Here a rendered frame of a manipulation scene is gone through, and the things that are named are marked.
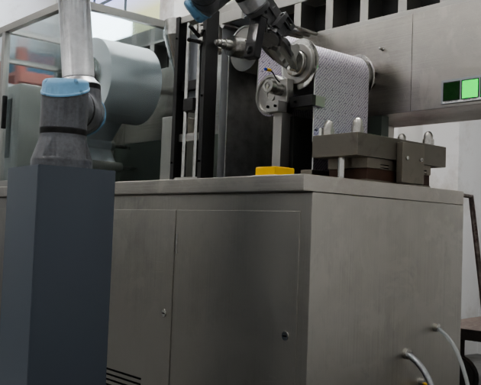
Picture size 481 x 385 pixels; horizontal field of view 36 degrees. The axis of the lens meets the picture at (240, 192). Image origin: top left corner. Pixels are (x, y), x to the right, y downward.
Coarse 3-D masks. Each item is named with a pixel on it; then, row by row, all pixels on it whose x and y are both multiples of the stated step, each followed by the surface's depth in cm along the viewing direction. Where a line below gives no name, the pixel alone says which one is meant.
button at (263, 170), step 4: (256, 168) 187; (260, 168) 186; (264, 168) 185; (268, 168) 184; (272, 168) 183; (276, 168) 182; (280, 168) 183; (284, 168) 184; (288, 168) 185; (292, 168) 186; (256, 172) 187; (260, 172) 186; (264, 172) 185; (268, 172) 184; (272, 172) 183; (276, 172) 182; (280, 172) 183; (284, 172) 184; (288, 172) 185; (292, 172) 186
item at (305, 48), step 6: (300, 48) 215; (306, 48) 213; (306, 54) 213; (312, 54) 212; (312, 60) 211; (306, 66) 212; (306, 72) 212; (288, 78) 218; (294, 78) 216; (300, 78) 214; (306, 78) 213; (312, 84) 217
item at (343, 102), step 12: (324, 84) 214; (336, 84) 217; (324, 96) 214; (336, 96) 217; (348, 96) 221; (360, 96) 224; (324, 108) 214; (336, 108) 217; (348, 108) 220; (360, 108) 224; (324, 120) 214; (336, 120) 217; (348, 120) 220; (312, 132) 211; (336, 132) 217; (348, 132) 220
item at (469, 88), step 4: (468, 80) 210; (472, 80) 209; (476, 80) 208; (464, 84) 211; (468, 84) 210; (472, 84) 209; (476, 84) 208; (464, 88) 211; (468, 88) 210; (472, 88) 209; (476, 88) 208; (464, 92) 211; (468, 92) 210; (472, 92) 209; (476, 92) 208; (464, 96) 211; (468, 96) 210; (472, 96) 209; (476, 96) 208
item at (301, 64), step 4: (300, 52) 213; (300, 56) 213; (304, 56) 212; (296, 60) 214; (300, 60) 213; (304, 60) 212; (300, 64) 213; (304, 64) 212; (300, 68) 212; (304, 68) 213; (288, 72) 216; (292, 72) 215; (296, 72) 214; (300, 72) 213; (296, 76) 216
